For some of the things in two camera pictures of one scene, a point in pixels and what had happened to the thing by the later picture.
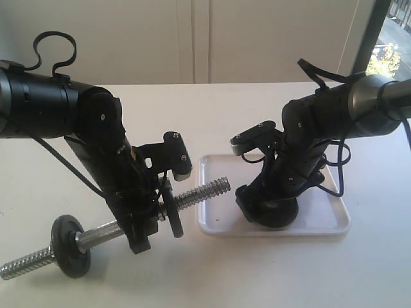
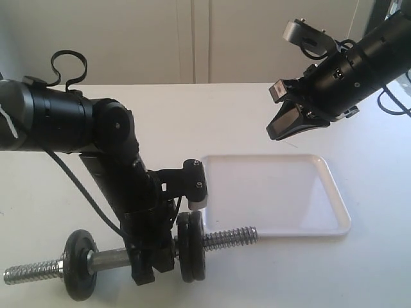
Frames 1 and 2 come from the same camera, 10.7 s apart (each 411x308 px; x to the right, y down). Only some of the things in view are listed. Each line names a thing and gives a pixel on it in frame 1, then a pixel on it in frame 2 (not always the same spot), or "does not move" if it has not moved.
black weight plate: (273, 213) -> (197, 245)
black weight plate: (72, 262) -> (80, 282)
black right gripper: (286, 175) -> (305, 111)
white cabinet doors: (193, 42) does not move
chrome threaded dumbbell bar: (87, 237) -> (107, 259)
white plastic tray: (320, 212) does not move
